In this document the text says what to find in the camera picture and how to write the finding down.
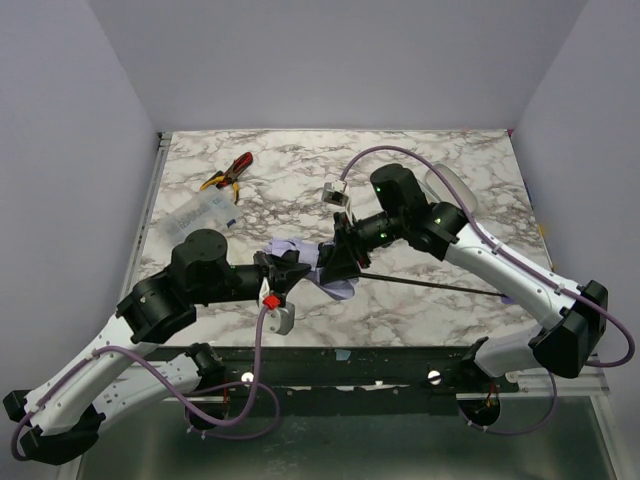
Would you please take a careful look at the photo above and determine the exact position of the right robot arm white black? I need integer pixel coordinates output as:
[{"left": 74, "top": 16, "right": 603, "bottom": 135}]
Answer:
[{"left": 319, "top": 164, "right": 608, "bottom": 379}]

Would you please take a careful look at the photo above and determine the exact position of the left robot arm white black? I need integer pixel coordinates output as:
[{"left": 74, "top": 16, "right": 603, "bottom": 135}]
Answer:
[{"left": 3, "top": 229, "right": 320, "bottom": 465}]

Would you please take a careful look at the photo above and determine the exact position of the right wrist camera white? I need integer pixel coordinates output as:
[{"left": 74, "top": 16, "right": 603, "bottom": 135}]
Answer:
[{"left": 321, "top": 179, "right": 352, "bottom": 217}]

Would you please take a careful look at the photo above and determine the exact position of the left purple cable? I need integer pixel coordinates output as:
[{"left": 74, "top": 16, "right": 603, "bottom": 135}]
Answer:
[{"left": 9, "top": 304, "right": 281, "bottom": 461}]

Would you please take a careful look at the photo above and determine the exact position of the purple cable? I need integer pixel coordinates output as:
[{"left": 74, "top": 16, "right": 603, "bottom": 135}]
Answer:
[
  {"left": 339, "top": 145, "right": 636, "bottom": 435},
  {"left": 9, "top": 304, "right": 281, "bottom": 461}
]

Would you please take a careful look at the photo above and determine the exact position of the blue tape piece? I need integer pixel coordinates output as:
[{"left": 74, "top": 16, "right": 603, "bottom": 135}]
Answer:
[{"left": 335, "top": 349, "right": 351, "bottom": 361}]

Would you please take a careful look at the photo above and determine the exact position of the beige zippered umbrella case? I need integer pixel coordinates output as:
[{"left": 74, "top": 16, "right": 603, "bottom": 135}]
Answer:
[{"left": 422, "top": 163, "right": 478, "bottom": 213}]

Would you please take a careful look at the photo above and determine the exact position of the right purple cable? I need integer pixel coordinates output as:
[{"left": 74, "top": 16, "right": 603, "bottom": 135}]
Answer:
[{"left": 339, "top": 145, "right": 636, "bottom": 435}]

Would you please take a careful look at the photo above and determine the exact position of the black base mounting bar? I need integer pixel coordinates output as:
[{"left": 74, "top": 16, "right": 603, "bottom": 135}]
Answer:
[{"left": 159, "top": 345, "right": 521, "bottom": 416}]

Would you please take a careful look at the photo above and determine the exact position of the clear plastic screw box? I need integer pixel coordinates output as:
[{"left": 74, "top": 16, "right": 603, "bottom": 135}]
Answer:
[{"left": 156, "top": 188, "right": 241, "bottom": 245}]

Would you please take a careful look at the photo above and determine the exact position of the lilac umbrella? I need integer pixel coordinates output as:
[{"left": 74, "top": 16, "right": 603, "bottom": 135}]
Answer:
[{"left": 265, "top": 237, "right": 515, "bottom": 305}]

